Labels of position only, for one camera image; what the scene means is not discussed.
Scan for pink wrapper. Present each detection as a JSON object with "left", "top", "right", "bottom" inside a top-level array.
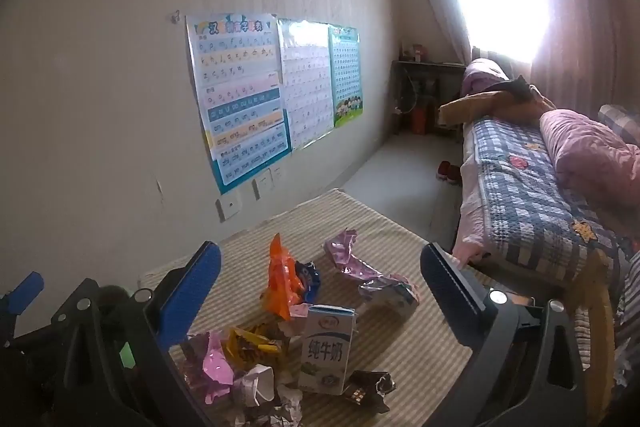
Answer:
[{"left": 180, "top": 331, "right": 234, "bottom": 405}]

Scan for yellow snack box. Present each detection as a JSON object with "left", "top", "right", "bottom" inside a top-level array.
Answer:
[{"left": 222, "top": 323, "right": 288, "bottom": 372}]

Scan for orange snack bag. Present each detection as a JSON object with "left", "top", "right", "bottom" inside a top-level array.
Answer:
[{"left": 262, "top": 233, "right": 304, "bottom": 321}]

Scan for dark brown foil wrapper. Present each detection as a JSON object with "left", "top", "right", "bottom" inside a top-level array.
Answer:
[{"left": 343, "top": 371, "right": 396, "bottom": 414}]

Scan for white milk carton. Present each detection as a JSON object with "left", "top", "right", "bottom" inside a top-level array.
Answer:
[{"left": 298, "top": 306, "right": 356, "bottom": 395}]

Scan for silver newspaper wad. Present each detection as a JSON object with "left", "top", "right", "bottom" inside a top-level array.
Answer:
[{"left": 240, "top": 380, "right": 306, "bottom": 427}]

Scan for white patterned paper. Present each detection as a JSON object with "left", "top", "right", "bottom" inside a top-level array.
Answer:
[{"left": 232, "top": 364, "right": 276, "bottom": 409}]

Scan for beige checkered tablecloth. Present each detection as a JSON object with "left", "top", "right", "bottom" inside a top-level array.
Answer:
[{"left": 138, "top": 188, "right": 501, "bottom": 427}]

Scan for white blue crumpled bag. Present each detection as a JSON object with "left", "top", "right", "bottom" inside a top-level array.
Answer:
[{"left": 358, "top": 275, "right": 421, "bottom": 317}]

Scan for bed with plaid cover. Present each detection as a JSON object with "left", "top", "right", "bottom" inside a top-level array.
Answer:
[{"left": 452, "top": 117, "right": 632, "bottom": 300}]

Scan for purple foil wrapper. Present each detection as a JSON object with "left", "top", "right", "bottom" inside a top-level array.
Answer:
[{"left": 323, "top": 230, "right": 382, "bottom": 283}]

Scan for red shoes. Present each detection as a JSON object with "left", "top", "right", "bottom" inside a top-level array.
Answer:
[{"left": 436, "top": 160, "right": 462, "bottom": 185}]

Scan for dark blue cookie wrapper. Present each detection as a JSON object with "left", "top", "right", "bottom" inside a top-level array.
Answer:
[{"left": 295, "top": 261, "right": 321, "bottom": 305}]

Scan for pink quilt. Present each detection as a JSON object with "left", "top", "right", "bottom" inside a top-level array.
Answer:
[{"left": 539, "top": 109, "right": 639, "bottom": 232}]

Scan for dark shelf unit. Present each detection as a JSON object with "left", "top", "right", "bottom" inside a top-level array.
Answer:
[{"left": 390, "top": 60, "right": 465, "bottom": 138}]

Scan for curtain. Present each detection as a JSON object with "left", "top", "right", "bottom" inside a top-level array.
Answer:
[{"left": 428, "top": 0, "right": 626, "bottom": 116}]

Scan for wall socket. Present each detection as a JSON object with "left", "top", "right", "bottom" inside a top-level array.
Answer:
[{"left": 216, "top": 190, "right": 242, "bottom": 223}]

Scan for pinyin wall poster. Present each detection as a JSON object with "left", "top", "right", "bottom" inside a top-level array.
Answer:
[{"left": 186, "top": 13, "right": 292, "bottom": 194}]

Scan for green blue wall poster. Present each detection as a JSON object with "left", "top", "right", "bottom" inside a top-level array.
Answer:
[{"left": 329, "top": 25, "right": 363, "bottom": 127}]

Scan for white chart wall poster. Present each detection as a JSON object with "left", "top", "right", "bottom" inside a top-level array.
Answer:
[{"left": 278, "top": 18, "right": 334, "bottom": 150}]

